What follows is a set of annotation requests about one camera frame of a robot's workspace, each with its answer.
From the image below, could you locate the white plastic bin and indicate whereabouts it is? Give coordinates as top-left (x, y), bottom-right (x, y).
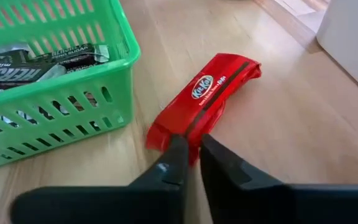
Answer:
top-left (316, 0), bottom-right (358, 101)

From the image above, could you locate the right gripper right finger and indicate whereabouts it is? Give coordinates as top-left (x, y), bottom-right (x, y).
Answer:
top-left (200, 134), bottom-right (358, 224)

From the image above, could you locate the red KitKat wrapper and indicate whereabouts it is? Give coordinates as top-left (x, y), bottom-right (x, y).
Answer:
top-left (145, 52), bottom-right (262, 166)

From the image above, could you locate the dark Hershey's chocolate bar wrapper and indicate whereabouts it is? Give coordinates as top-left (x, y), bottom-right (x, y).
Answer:
top-left (0, 49), bottom-right (67, 94)

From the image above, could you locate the black candy bar wrapper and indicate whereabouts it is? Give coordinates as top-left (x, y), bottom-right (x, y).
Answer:
top-left (34, 43), bottom-right (111, 74)

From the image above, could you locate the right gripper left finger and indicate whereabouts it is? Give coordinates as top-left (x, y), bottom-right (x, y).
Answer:
top-left (9, 135), bottom-right (190, 224)

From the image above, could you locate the green plastic basket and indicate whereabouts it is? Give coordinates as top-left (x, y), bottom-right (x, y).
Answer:
top-left (0, 0), bottom-right (142, 174)

